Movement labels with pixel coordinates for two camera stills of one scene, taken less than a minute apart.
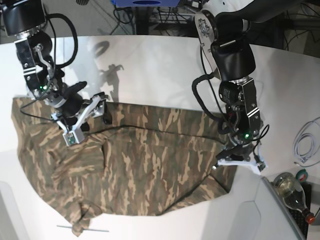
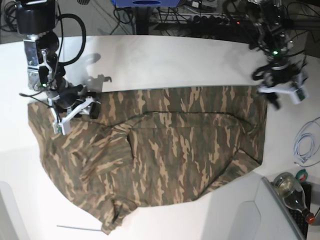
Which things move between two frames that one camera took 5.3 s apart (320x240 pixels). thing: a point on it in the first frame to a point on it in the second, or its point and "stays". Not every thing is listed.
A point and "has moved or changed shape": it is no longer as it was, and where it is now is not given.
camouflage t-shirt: x=141 y=160 has moved or changed shape
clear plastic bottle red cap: x=289 y=188 stays
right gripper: x=237 y=151 to x=279 y=74
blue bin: x=145 y=3 stays
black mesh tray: x=300 y=217 stays
